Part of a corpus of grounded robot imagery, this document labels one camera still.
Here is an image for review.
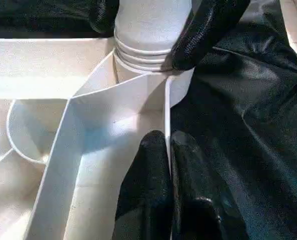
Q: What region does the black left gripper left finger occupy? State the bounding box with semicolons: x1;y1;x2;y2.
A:
114;129;174;240

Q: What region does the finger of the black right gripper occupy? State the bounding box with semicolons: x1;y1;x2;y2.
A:
88;0;120;33
170;0;252;72

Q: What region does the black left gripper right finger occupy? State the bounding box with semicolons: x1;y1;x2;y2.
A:
172;132;251;240

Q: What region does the white plastic table leg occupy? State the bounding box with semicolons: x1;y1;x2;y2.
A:
112;0;197;74

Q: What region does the white plastic table top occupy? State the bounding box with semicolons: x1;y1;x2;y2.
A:
0;37;197;240

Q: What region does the black work mat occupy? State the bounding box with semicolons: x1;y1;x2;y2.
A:
0;0;297;240

